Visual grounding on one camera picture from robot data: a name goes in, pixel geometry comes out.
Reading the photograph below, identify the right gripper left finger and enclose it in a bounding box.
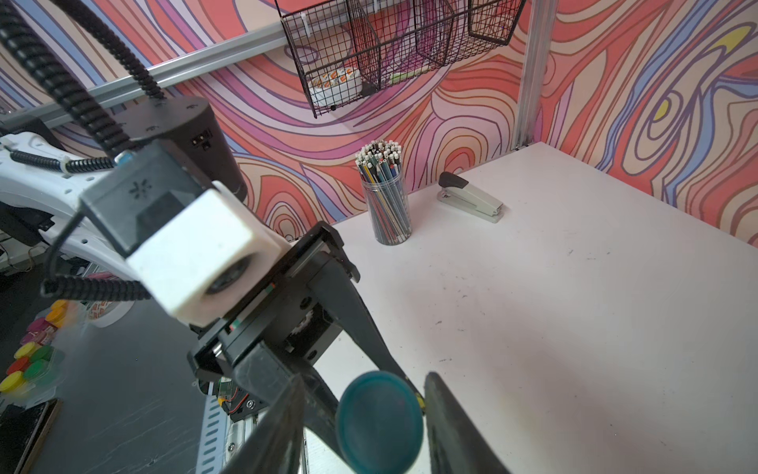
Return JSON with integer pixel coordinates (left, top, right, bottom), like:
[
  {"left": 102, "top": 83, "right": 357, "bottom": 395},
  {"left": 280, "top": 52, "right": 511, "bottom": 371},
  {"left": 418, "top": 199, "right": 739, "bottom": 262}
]
[{"left": 221, "top": 375, "right": 305, "bottom": 474}]

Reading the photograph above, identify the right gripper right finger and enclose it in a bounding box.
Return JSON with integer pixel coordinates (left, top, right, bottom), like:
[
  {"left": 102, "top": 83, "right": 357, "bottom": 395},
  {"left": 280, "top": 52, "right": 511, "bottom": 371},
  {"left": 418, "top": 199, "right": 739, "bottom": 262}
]
[{"left": 424, "top": 372, "right": 509, "bottom": 474}]

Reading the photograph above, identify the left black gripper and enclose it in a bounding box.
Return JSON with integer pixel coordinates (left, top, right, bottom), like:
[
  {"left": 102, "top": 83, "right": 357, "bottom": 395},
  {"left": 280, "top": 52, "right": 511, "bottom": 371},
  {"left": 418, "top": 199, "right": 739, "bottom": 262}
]
[{"left": 188, "top": 222, "right": 426, "bottom": 460}]

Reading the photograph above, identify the teal paint jar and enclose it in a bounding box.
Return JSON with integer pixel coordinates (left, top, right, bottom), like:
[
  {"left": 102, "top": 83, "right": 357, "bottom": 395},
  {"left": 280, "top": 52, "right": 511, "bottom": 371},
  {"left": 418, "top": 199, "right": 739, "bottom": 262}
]
[{"left": 334, "top": 370, "right": 426, "bottom": 474}]

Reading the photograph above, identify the teal jar lid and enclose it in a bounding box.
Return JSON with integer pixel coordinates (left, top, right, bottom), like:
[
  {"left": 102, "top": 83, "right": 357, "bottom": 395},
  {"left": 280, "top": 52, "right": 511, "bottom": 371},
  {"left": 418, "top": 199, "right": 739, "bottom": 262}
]
[{"left": 334, "top": 370, "right": 426, "bottom": 474}]

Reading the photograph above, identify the cup of pencils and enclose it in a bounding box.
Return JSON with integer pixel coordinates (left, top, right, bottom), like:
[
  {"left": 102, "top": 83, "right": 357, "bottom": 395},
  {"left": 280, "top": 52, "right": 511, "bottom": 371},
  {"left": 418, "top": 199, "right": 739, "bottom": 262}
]
[{"left": 355, "top": 140, "right": 413, "bottom": 246}]

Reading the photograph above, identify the grey stapler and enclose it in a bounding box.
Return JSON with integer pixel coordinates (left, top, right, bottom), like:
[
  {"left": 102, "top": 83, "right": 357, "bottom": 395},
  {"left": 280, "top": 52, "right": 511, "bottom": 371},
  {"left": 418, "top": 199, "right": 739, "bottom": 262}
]
[{"left": 437, "top": 172, "right": 503, "bottom": 223}]

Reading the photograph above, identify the coloured button box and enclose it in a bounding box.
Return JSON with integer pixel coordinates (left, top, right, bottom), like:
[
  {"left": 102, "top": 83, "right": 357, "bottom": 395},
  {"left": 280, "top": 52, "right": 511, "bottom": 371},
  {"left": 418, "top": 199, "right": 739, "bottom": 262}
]
[{"left": 1, "top": 300, "right": 79, "bottom": 405}]

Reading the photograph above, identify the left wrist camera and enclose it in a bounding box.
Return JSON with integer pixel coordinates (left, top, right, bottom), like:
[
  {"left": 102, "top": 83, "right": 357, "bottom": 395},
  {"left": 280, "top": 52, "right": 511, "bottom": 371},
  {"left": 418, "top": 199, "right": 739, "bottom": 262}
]
[{"left": 79, "top": 140, "right": 290, "bottom": 326}]

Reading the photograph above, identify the left black wire basket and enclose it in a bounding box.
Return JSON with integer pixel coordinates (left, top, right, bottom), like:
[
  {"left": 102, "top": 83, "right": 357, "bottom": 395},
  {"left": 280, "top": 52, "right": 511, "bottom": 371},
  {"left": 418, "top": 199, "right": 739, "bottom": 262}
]
[{"left": 276, "top": 0, "right": 524, "bottom": 117}]

